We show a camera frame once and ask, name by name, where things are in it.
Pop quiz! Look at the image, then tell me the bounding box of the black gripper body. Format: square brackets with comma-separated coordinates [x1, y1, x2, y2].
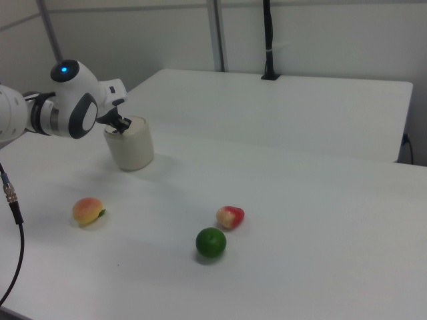
[95, 105, 122, 127]

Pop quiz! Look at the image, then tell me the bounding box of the cream round garbage bin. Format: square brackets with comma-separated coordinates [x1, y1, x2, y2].
[103, 115, 155, 172]

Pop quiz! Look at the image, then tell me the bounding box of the toy peach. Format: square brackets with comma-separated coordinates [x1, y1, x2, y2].
[72, 197, 107, 229]

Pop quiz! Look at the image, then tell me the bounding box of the bitten red toy apple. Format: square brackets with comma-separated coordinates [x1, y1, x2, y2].
[216, 205, 246, 230]

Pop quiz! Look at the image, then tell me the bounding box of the green toy lime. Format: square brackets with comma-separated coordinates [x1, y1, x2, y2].
[195, 227, 228, 259]

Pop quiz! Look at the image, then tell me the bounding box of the black pole with base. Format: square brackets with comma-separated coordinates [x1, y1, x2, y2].
[260, 0, 280, 81]

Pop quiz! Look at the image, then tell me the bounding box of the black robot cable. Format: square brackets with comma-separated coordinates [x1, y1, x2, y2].
[0, 161, 26, 307]

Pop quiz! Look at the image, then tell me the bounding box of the blue plug with cable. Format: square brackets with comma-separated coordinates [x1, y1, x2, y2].
[401, 132, 415, 165]

